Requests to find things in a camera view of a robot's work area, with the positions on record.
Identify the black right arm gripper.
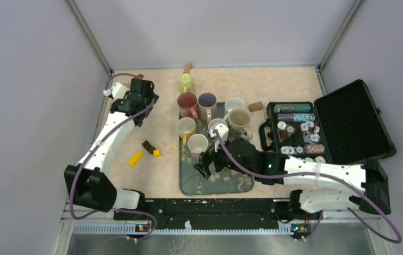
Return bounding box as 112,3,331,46
193,135,255,179

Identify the pale pink tall mug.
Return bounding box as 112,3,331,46
187,134,209,159

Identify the light green upside-down mug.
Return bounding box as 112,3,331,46
208,118,227,129

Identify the yellow mug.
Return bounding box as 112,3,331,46
176,117,196,146

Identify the pink upside-down mug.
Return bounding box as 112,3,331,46
177,92,199,121

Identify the cream patterned mug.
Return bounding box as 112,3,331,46
223,108,253,140

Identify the white and blue mug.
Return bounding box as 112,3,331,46
224,98,245,114

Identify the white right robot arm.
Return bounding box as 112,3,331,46
193,138,391,219

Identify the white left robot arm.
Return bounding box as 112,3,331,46
64,78,159,220

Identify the teal blossom-pattern tray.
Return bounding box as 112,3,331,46
179,138,254,196

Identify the small yellow cube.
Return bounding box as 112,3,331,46
153,149,161,158

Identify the dark brown block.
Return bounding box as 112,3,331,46
142,140,156,155

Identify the tan cylinder block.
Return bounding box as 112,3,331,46
183,62,192,74

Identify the yellow wooden block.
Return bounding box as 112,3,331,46
128,151,144,167

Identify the brown wooden block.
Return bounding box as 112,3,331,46
248,101,264,112

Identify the black poker chip case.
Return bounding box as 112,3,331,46
259,80,397,164

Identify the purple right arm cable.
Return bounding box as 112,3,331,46
213,129,403,244

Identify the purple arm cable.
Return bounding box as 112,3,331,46
68,73,158,243
213,129,403,244

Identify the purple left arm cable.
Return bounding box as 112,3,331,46
68,73,158,243

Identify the light green mug with handle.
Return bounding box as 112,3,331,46
178,73,195,94

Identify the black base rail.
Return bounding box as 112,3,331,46
113,198,323,231

